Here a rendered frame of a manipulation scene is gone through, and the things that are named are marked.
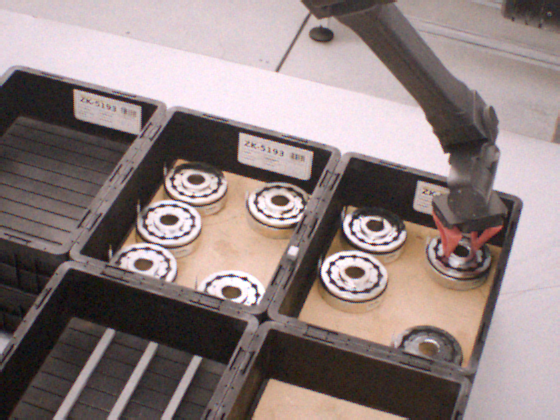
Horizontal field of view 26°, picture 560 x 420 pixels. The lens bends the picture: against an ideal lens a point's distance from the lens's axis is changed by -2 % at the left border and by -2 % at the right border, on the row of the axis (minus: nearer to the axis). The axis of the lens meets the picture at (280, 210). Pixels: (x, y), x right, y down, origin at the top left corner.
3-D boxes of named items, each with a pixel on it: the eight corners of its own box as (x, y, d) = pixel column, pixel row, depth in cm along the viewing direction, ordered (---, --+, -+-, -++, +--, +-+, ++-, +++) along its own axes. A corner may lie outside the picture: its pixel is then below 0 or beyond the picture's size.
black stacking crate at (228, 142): (170, 159, 208) (171, 106, 201) (335, 205, 202) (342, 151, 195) (70, 314, 179) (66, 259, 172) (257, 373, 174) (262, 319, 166)
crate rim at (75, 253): (170, 114, 202) (171, 103, 200) (343, 160, 196) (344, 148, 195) (65, 269, 173) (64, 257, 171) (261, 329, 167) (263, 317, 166)
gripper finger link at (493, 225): (495, 259, 187) (506, 215, 181) (455, 269, 185) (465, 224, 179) (475, 231, 192) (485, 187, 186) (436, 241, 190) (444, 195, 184)
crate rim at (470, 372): (343, 160, 196) (344, 148, 195) (522, 209, 190) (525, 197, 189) (262, 329, 167) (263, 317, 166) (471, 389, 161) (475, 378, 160)
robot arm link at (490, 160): (504, 138, 176) (467, 128, 177) (497, 166, 171) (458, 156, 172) (496, 174, 180) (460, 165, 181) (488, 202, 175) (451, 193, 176)
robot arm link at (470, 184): (491, 99, 171) (436, 109, 175) (477, 145, 163) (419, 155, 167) (516, 166, 177) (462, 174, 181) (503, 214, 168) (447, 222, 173)
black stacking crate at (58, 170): (17, 118, 214) (13, 66, 206) (168, 159, 208) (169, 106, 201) (-98, 259, 185) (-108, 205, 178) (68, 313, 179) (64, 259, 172)
